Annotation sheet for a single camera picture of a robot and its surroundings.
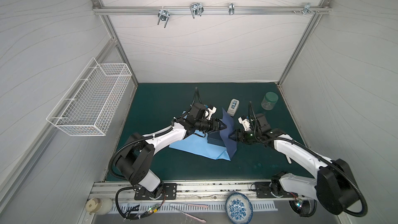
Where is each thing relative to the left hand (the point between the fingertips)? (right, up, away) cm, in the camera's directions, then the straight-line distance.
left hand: (226, 126), depth 79 cm
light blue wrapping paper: (-16, -12, +11) cm, 23 cm away
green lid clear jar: (+31, +13, +20) cm, 39 cm away
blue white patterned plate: (+4, -35, -9) cm, 37 cm away
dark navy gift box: (-6, -8, +7) cm, 12 cm away
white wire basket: (-64, +11, -10) cm, 66 cm away
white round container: (-55, -31, -15) cm, 65 cm away
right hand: (+5, -5, +5) cm, 9 cm away
